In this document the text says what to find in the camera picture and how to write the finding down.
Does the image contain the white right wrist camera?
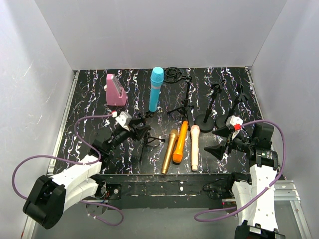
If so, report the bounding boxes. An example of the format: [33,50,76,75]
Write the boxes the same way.
[225,116,243,140]

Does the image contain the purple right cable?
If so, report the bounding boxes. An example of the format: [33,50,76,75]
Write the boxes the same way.
[194,119,285,222]

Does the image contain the pink metronome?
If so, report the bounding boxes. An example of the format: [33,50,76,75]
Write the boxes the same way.
[104,74,127,106]

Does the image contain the black round-base stand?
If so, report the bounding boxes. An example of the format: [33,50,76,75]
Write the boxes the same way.
[215,83,251,129]
[194,80,225,133]

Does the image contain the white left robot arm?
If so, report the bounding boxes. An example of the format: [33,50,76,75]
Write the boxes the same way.
[22,113,151,229]

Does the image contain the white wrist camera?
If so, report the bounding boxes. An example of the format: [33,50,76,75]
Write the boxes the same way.
[115,112,132,131]
[225,116,243,140]

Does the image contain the orange microphone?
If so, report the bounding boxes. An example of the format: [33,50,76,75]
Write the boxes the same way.
[172,120,188,164]

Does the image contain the gold microphone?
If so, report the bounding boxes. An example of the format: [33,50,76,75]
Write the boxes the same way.
[161,129,179,174]

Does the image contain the cream pink microphone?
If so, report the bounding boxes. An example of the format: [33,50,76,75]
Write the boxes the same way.
[190,125,200,172]

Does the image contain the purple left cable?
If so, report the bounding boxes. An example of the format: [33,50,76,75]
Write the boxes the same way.
[11,111,124,227]

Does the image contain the black tripod shock-mount stand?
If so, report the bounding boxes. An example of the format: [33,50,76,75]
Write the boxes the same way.
[164,67,195,130]

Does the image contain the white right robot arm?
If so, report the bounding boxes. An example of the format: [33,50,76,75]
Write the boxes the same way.
[205,120,285,239]

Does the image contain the black round-base stand left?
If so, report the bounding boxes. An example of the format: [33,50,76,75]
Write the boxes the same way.
[194,80,225,133]

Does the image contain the black round-base stand right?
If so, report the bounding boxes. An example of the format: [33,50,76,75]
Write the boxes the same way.
[215,83,251,129]

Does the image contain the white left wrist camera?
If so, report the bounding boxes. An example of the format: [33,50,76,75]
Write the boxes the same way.
[115,112,132,131]

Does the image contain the purple cable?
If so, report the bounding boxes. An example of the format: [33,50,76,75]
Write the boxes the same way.
[194,119,285,222]
[11,111,124,227]

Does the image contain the blue microphone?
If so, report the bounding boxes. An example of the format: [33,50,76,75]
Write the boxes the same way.
[149,67,164,112]

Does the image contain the black front mounting rail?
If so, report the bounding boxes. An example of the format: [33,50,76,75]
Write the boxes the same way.
[92,173,236,209]

